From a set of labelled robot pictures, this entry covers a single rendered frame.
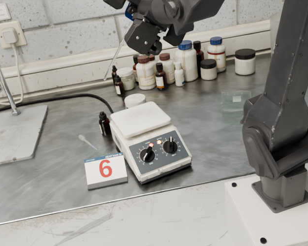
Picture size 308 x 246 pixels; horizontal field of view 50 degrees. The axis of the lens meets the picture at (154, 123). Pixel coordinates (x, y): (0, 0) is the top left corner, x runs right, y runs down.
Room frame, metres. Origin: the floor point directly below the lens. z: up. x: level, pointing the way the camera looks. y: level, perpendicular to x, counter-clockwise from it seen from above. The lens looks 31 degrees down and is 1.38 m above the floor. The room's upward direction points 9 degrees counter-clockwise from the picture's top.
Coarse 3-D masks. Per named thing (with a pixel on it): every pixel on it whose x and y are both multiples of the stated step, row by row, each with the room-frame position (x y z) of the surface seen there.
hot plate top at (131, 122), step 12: (132, 108) 0.74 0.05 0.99; (144, 108) 0.73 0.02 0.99; (156, 108) 0.72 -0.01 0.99; (120, 120) 0.69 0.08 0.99; (132, 120) 0.68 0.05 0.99; (144, 120) 0.67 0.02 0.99; (156, 120) 0.66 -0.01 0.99; (168, 120) 0.66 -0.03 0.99; (120, 132) 0.65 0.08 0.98; (132, 132) 0.63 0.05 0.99
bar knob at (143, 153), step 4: (148, 148) 0.59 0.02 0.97; (140, 152) 0.59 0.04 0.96; (144, 152) 0.59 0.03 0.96; (148, 152) 0.58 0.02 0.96; (152, 152) 0.59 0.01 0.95; (140, 156) 0.58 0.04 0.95; (144, 156) 0.57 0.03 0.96; (148, 156) 0.58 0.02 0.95; (152, 156) 0.58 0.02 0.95; (144, 160) 0.57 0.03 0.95; (148, 160) 0.57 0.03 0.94; (152, 160) 0.58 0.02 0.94
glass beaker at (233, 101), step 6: (246, 90) 0.79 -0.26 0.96; (222, 96) 0.78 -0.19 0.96; (228, 96) 0.78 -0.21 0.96; (234, 96) 0.78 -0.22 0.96; (240, 96) 0.77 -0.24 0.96; (246, 96) 0.77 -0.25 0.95; (222, 102) 0.77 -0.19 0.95; (228, 102) 0.77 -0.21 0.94; (234, 102) 0.77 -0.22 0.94; (240, 102) 0.76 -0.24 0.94; (222, 108) 0.77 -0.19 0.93; (228, 108) 0.77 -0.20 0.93; (234, 108) 0.76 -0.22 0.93; (240, 108) 0.76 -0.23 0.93
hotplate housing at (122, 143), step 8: (112, 128) 0.70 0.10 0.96; (160, 128) 0.65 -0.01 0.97; (168, 128) 0.65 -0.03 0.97; (176, 128) 0.65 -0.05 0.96; (112, 136) 0.73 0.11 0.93; (120, 136) 0.65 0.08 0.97; (136, 136) 0.64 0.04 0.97; (144, 136) 0.63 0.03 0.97; (152, 136) 0.63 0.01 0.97; (120, 144) 0.65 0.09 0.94; (128, 144) 0.61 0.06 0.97; (184, 144) 0.62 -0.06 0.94; (128, 152) 0.60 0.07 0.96; (128, 160) 0.61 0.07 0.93; (184, 160) 0.58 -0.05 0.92; (136, 168) 0.57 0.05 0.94; (160, 168) 0.56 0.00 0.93; (168, 168) 0.57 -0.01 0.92; (176, 168) 0.57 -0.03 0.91; (136, 176) 0.56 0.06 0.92; (144, 176) 0.55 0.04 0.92; (152, 176) 0.55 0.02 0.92; (160, 176) 0.56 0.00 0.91
